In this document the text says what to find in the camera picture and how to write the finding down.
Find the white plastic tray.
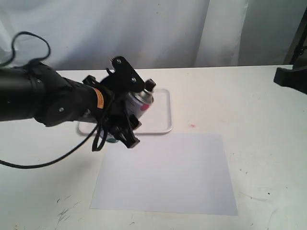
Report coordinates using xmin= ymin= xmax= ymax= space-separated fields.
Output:
xmin=77 ymin=88 xmax=174 ymax=136

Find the white polka-dot spray can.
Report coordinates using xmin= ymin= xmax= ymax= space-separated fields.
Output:
xmin=105 ymin=79 xmax=157 ymax=144

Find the white backdrop cloth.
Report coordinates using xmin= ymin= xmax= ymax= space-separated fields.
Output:
xmin=0 ymin=0 xmax=307 ymax=70

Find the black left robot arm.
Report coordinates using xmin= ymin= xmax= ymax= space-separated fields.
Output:
xmin=0 ymin=57 xmax=144 ymax=148

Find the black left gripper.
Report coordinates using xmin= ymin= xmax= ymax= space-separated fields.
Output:
xmin=82 ymin=69 xmax=142 ymax=149

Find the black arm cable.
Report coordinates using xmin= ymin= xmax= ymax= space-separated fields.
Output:
xmin=0 ymin=31 xmax=116 ymax=170

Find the white paper sheet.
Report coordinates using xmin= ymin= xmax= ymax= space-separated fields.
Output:
xmin=91 ymin=133 xmax=238 ymax=216

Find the dark metal stand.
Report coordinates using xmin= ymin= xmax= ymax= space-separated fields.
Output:
xmin=283 ymin=9 xmax=307 ymax=68

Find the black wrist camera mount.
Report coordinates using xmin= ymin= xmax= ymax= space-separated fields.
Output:
xmin=102 ymin=56 xmax=145 ymax=92

